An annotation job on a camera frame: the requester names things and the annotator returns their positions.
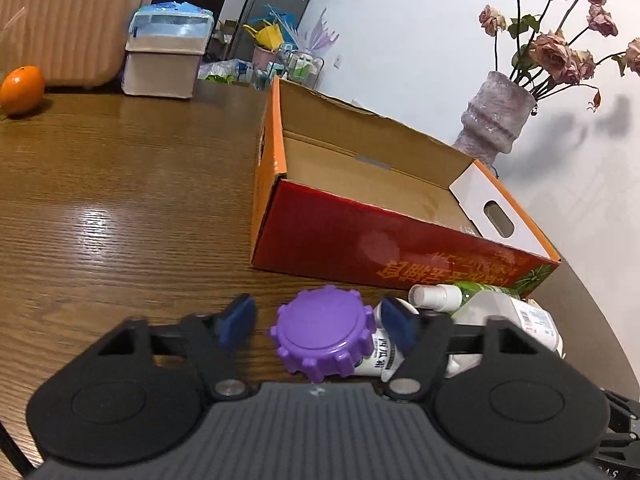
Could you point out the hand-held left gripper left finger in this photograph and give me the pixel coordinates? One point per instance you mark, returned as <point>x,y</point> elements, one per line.
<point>237,319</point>

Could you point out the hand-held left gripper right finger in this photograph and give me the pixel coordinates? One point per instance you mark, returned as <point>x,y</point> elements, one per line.
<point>398,322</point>

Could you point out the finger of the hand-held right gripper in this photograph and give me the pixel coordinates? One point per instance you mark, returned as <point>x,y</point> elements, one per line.
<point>622,410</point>

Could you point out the white bottle with purple lid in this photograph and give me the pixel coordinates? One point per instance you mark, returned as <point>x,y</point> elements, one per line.
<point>325,332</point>

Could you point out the red and orange cardboard box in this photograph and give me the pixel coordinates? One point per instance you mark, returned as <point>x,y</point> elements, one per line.
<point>320,230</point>

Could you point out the grey ribbed vase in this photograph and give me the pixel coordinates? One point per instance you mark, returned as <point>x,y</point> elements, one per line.
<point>492,115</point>

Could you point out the clear plastic bags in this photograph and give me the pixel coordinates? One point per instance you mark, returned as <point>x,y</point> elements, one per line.
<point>222,70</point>

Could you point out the small plain cardboard box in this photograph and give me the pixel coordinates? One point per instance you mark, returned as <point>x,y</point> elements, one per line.
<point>160,72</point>

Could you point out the pink flower pot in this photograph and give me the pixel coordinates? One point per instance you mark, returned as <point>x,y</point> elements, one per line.
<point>265,57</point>

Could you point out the yellow toy watering can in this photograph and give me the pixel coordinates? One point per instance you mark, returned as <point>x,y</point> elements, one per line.
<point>270,35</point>

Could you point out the purple artificial flowers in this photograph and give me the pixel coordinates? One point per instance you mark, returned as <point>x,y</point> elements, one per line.
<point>320,35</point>

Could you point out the blue tissue pack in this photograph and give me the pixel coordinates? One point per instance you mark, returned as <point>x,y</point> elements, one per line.
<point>170,25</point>

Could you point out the orange fruit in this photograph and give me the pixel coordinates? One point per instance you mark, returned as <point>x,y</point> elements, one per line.
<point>21,89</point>

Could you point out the dried pink roses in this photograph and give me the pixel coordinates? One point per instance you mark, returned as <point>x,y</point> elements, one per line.
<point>550,45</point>

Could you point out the pink ribbed suitcase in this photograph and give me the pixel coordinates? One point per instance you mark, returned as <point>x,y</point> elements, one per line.
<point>75,20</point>

